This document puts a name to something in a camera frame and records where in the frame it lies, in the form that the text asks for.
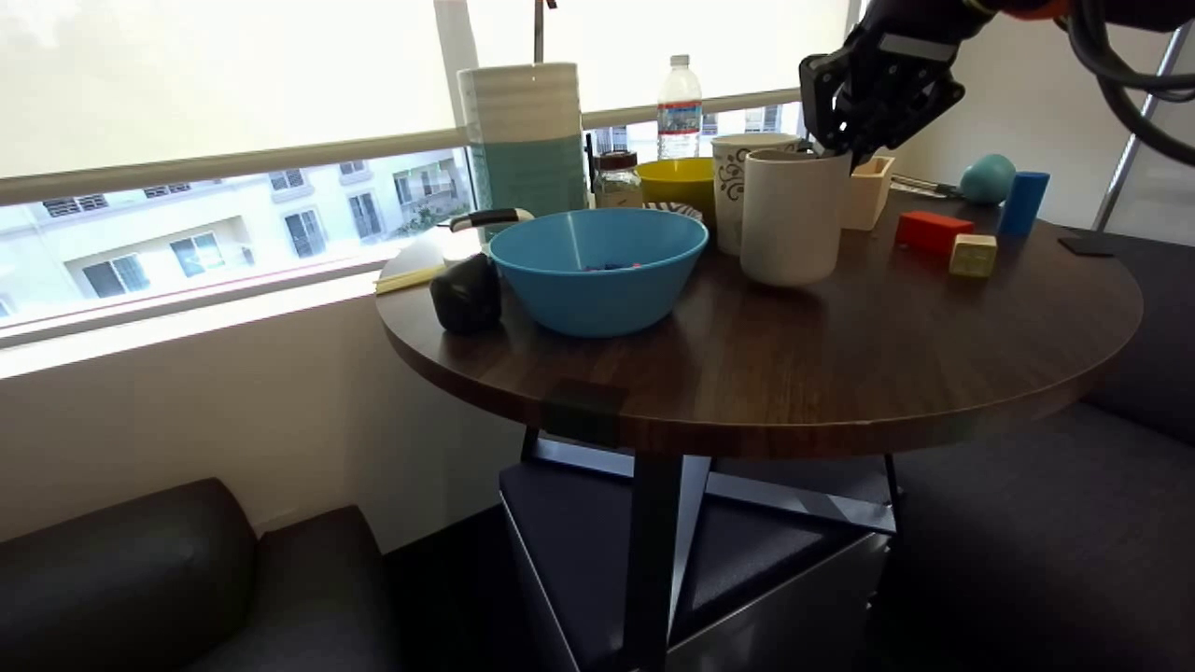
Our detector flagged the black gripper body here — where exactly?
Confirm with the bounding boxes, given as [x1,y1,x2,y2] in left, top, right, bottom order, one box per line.
[800,27,965,166]

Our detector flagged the cream mug cup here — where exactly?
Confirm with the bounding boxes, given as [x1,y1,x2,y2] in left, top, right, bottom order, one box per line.
[739,149,846,289]

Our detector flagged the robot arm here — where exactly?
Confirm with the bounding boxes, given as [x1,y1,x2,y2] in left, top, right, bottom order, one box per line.
[800,0,1195,166]

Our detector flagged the patterned white cup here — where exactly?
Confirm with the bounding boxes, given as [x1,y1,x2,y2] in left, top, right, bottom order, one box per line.
[714,132,793,253]

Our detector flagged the wooden box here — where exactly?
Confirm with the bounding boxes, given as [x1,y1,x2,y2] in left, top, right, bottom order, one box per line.
[844,157,894,233]

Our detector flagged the teal scoop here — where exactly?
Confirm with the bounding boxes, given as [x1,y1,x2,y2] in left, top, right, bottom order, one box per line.
[897,154,1014,205]

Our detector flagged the red rectangular block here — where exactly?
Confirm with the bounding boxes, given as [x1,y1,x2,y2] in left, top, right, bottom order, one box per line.
[897,209,970,259]

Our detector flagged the white cube block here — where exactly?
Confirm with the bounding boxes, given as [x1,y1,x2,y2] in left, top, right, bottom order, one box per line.
[950,236,998,275]

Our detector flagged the water bottle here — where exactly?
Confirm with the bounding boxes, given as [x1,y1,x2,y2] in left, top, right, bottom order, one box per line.
[657,51,702,161]

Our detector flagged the yellow bowl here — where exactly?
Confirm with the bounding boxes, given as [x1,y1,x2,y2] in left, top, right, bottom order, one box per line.
[638,157,716,225]

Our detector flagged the round wooden table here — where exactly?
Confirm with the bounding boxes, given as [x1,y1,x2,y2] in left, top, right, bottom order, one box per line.
[379,218,1141,672]

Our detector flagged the small glass jar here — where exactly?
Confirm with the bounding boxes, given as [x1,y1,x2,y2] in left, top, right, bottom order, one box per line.
[592,154,641,209]

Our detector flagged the blue plastic bowl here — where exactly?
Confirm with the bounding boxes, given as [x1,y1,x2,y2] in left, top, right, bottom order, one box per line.
[485,209,709,340]

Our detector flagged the stacked white teal cups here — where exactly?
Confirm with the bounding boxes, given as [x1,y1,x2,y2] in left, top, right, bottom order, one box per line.
[460,62,586,213]

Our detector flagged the grey sofa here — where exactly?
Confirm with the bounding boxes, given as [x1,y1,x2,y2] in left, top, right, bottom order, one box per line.
[885,236,1195,672]

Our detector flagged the black leather armchair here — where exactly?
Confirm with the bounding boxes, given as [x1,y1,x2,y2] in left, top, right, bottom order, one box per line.
[0,473,404,672]

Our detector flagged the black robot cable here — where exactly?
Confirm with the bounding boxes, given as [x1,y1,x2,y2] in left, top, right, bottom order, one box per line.
[1065,0,1195,169]

